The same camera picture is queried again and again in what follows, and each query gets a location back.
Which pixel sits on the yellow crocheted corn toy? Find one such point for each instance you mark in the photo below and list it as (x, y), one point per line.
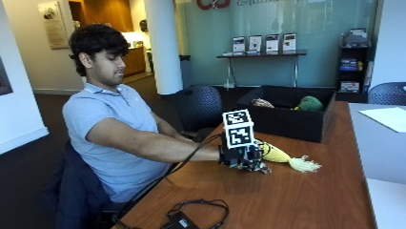
(277, 153)

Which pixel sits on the black perforated chair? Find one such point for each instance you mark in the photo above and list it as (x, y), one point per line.
(199, 106)

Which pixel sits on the white marker cube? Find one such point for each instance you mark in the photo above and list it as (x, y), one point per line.
(237, 129)

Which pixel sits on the brown crocheted toy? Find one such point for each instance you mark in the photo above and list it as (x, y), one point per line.
(263, 102)

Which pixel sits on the black fabric storage bin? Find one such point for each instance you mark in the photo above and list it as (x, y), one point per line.
(288, 119)

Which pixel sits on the the person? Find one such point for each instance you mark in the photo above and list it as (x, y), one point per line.
(114, 127)

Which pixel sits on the dark console table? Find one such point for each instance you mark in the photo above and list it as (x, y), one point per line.
(261, 57)

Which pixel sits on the wooden cabinet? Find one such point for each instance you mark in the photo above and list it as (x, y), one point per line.
(135, 61)

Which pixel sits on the framed display card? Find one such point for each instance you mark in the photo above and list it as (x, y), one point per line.
(255, 43)
(289, 42)
(239, 44)
(272, 43)

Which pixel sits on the white round pillar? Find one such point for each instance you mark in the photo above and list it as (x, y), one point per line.
(164, 44)

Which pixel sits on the green crocheted toy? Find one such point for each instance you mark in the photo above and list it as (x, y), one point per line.
(311, 103)

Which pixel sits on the black bookshelf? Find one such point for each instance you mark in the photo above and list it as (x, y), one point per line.
(353, 70)

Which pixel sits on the dark blue jacket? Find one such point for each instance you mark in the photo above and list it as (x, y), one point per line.
(76, 191)

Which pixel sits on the grey adjoining table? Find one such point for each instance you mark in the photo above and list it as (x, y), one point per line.
(381, 149)

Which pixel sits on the white paper sheet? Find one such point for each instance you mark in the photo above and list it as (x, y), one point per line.
(386, 118)

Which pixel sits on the grey perforated chair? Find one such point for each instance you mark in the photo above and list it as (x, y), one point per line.
(388, 93)

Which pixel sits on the dark framed picture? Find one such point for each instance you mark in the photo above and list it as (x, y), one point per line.
(4, 78)

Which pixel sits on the wall poster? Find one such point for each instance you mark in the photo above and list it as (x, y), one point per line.
(54, 24)

